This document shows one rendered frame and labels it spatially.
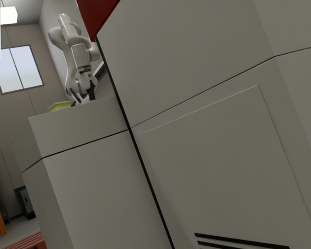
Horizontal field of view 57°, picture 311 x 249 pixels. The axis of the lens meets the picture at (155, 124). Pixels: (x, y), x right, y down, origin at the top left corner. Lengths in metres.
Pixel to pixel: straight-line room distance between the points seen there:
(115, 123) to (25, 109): 8.34
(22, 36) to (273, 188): 9.88
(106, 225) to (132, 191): 0.15
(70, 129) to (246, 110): 0.64
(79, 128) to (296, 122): 0.74
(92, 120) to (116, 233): 0.43
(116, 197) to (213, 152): 0.46
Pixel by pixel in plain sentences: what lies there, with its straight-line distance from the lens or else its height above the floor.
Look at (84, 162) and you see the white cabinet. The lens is 1.08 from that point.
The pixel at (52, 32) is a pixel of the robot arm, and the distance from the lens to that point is 2.18.
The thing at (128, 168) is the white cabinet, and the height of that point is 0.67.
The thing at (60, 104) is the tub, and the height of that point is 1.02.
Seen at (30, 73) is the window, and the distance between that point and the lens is 9.78.
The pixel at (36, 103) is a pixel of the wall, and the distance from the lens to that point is 9.52.
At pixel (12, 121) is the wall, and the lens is 9.34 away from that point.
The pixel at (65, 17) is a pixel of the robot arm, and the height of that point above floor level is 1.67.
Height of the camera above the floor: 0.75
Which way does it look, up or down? 2 degrees up
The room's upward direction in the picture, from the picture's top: 20 degrees counter-clockwise
